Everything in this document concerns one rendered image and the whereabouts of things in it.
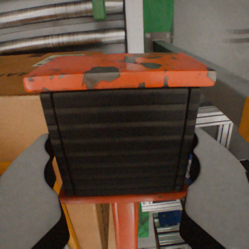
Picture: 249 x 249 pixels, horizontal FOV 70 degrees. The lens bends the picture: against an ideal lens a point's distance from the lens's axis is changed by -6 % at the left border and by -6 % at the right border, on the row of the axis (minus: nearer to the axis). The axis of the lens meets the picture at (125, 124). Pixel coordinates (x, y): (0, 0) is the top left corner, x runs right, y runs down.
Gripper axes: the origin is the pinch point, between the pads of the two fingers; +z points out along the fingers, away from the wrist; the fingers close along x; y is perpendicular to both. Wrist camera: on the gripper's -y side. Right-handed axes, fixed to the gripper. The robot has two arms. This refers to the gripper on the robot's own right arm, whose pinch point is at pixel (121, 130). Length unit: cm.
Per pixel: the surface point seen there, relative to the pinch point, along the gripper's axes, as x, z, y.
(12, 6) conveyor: -35, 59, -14
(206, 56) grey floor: 54, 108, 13
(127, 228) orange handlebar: 0.1, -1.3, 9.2
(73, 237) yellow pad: -11.7, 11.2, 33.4
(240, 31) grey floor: 75, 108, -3
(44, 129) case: -11.3, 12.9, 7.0
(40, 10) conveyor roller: -24, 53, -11
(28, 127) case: -13.8, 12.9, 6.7
